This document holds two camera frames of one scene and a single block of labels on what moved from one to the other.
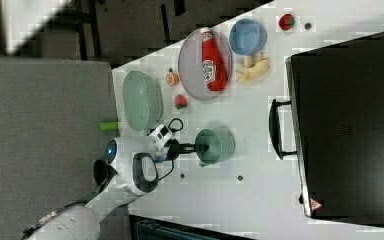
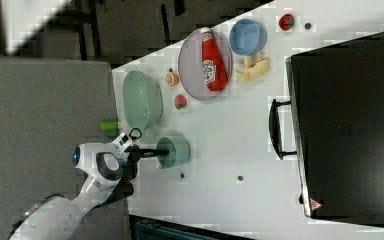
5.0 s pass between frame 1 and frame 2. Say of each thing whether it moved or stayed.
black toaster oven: stayed
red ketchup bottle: stayed
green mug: moved
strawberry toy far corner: stayed
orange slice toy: stayed
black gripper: moved
